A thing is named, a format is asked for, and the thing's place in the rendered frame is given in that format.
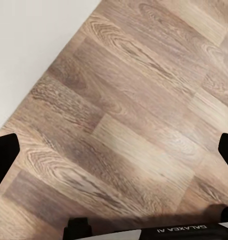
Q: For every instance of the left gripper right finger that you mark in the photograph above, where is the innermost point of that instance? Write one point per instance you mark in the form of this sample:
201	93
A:
223	146

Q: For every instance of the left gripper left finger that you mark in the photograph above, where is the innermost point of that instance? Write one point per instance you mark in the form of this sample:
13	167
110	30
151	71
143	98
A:
9	150

